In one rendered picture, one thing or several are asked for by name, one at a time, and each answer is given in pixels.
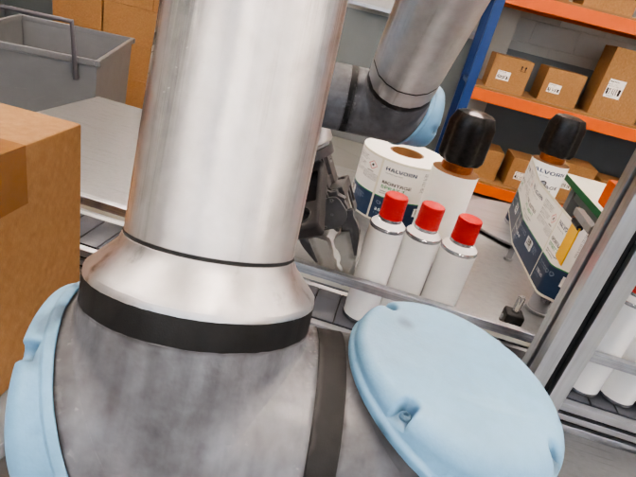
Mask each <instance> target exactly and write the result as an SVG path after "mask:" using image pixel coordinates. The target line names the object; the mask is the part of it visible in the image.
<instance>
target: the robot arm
mask: <svg viewBox="0 0 636 477"><path fill-rule="evenodd" d="M490 1H491V0H395V3H394V5H393V7H392V10H391V12H390V15H389V18H388V21H387V23H386V26H385V29H384V31H383V33H382V36H381V38H380V43H379V46H378V48H377V51H376V54H375V56H374V59H373V61H372V63H371V66H370V69H368V68H364V67H360V66H357V65H351V64H347V63H342V62H336V57H337V52H338V47H339V42H340V39H341V34H342V29H343V25H344V20H345V12H346V8H347V3H348V0H160V1H159V7H158V12H157V19H156V25H155V30H154V36H153V42H152V48H151V54H150V66H149V72H148V77H147V84H146V90H145V96H144V102H143V108H142V115H141V120H140V126H139V133H138V138H137V144H136V151H135V156H134V162H133V169H132V179H131V185H130V192H129V198H128V203H127V210H126V216H125V221H124V226H123V228H122V230H121V232H120V234H119V236H118V237H117V238H115V239H114V240H112V241H111V242H109V243H108V244H106V245H105V246H103V247H102V248H100V249H99V250H97V251H96V252H94V253H93V254H91V255H90V256H88V257H87V258H86V259H85V260H84V262H83V264H82V269H81V274H80V281H79V282H77V283H72V284H68V285H65V286H63V287H61V288H59V289H58V290H56V291H55V292H53V293H52V294H51V295H50V296H49V297H48V298H47V299H46V301H45V302H44V303H43V304H42V306H41V307H40V309H39V310H38V312H37V313H36V315H35V316H34V318H33V320H32V322H31V324H30V325H29V327H28V329H27V332H26V335H25V337H24V340H23V342H24V345H25V355H24V357H23V359H22V360H20V361H18V362H16V363H15V364H14V367H13V371H12V374H11V379H10V383H9V391H8V397H7V405H6V413H5V429H4V436H5V454H6V460H7V466H8V471H9V477H557V476H558V474H559V471H560V469H561V466H562V463H563V458H564V450H565V446H564V434H563V430H562V425H561V422H560V419H559V416H558V413H557V410H556V407H555V405H554V403H553V401H552V400H551V399H550V397H549V395H548V393H547V392H546V390H545V389H544V387H543V386H542V384H541V383H540V382H539V380H538V379H537V378H536V376H535V375H534V374H533V373H532V371H531V370H530V369H529V368H528V367H527V366H526V365H525V364H524V363H523V362H522V361H521V360H520V359H519V358H518V357H517V356H516V355H515V354H514V353H513V352H512V351H511V350H509V349H508V348H506V347H505V346H504V345H502V344H501V343H500V342H499V341H498V340H497V339H495V338H494V337H493V336H491V335H490V334H488V333H487V332H485V331H484V330H482V329H481V328H479V327H477V326H475V325H474V324H473V323H471V322H469V321H467V320H465V319H463V318H461V317H459V316H457V315H455V314H452V313H450V312H447V311H445V310H442V309H438V308H435V307H432V306H428V305H424V304H419V303H414V302H391V303H388V304H387V305H386V306H376V307H374V308H372V309H371V310H369V311H368V312H367V313H366V314H365V315H364V316H363V318H362V319H360V320H359V321H358V322H357V323H356V324H355V326H354V327H353V328H352V330H351V333H347V332H342V331H337V330H331V329H326V328H321V327H313V326H310V325H309V324H310V320H311V315H312V312H313V306H314V295H313V293H312V291H311V289H310V288H309V286H308V284H307V283H306V281H305V280H304V278H303V277H302V275H301V274H300V273H299V271H298V270H297V268H296V266H295V262H294V254H295V249H296V244H297V241H298V240H300V243H301V245H302V246H303V248H304V249H305V250H306V251H307V253H308V254H309V255H310V256H311V258H312V259H313V260H314V261H315V262H316V263H318V265H320V266H324V267H327V268H329V269H332V270H336V271H339V272H340V271H341V270H340V269H339V268H338V266H337V259H336V258H335V257H334V251H333V247H332V244H331V241H330V238H329V237H327V236H325V235H324V231H325V230H329V229H334V230H335V231H336V232H339V231H340V229H341V231H340V232H339V233H338V234H337V235H336V236H335V238H334V240H333V242H334V246H335V248H336V249H337V250H338V252H339V254H340V256H341V260H340V265H341V266H342V268H343V271H342V273H345V274H351V275H353V274H354V272H355V267H356V260H357V254H358V246H359V240H360V234H361V228H360V223H359V220H358V219H357V217H355V214H354V211H355V210H356V208H357V203H356V200H355V196H354V193H353V189H352V185H351V183H350V179H349V176H348V175H345V176H341V177H339V176H338V175H337V172H336V168H335V166H334V162H333V159H332V155H331V154H332V153H333V152H334V147H333V144H332V141H330V140H331V139H332V133H331V130H335V131H341V132H346V133H354V134H357V135H362V136H366V137H371V138H375V139H378V140H383V141H387V142H389V143H390V144H392V145H405V146H411V147H417V148H423V147H425V146H427V145H429V144H430V143H431V142H432V140H433V139H434V137H435V135H436V132H437V129H438V127H439V126H440V123H441V120H442V116H443V113H444V108H445V93H444V91H443V89H442V88H441V87H440V84H441V83H442V81H443V79H444V78H445V77H446V75H447V74H448V72H449V70H450V69H451V66H452V65H453V63H454V61H455V60H456V58H457V56H458V55H459V53H460V51H461V50H462V48H463V46H464V45H465V43H466V41H467V40H468V37H469V35H470V34H471V32H472V30H473V29H474V28H475V26H476V25H477V23H478V21H479V20H480V18H481V16H482V15H483V13H484V11H485V10H486V7H487V6H488V4H489V2H490ZM349 188H350V190H349ZM350 191H351V193H350ZM347 192H348V196H349V199H350V202H351V205H352V208H351V206H350V203H349V199H348V197H347ZM351 195H352V197H351ZM352 199H353V200H352Z"/></svg>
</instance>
